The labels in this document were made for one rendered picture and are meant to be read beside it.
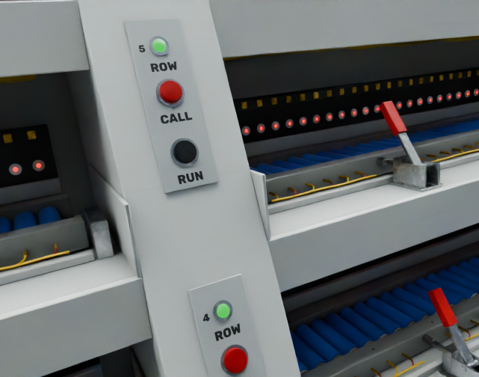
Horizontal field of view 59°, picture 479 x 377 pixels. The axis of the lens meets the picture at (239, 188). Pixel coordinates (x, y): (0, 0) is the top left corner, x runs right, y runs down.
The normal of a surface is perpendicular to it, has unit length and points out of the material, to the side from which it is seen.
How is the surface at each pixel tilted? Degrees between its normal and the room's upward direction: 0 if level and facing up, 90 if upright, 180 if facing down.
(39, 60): 109
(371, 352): 19
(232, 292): 90
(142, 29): 90
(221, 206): 90
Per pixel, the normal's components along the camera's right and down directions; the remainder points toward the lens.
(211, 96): 0.38, -0.13
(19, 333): 0.43, 0.18
